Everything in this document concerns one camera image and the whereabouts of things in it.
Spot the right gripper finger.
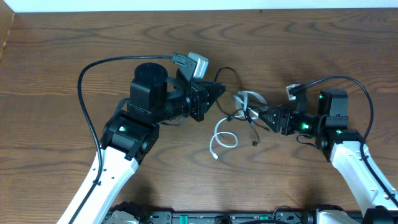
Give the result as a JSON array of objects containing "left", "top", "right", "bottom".
[
  {"left": 260, "top": 115, "right": 277, "bottom": 133},
  {"left": 258, "top": 106, "right": 279, "bottom": 118}
]

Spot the black USB cable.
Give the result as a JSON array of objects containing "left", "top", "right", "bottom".
[{"left": 213, "top": 66, "right": 271, "bottom": 147}]

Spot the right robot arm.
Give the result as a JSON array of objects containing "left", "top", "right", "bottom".
[{"left": 259, "top": 85, "right": 397, "bottom": 223}]

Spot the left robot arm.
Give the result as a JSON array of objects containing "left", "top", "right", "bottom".
[{"left": 59, "top": 63, "right": 225, "bottom": 223}]

